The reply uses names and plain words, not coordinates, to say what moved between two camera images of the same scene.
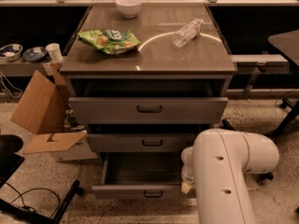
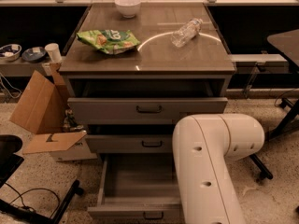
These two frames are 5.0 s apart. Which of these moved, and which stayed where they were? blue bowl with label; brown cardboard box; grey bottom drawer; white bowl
Moved: grey bottom drawer
Stayed: white bowl; blue bowl with label; brown cardboard box
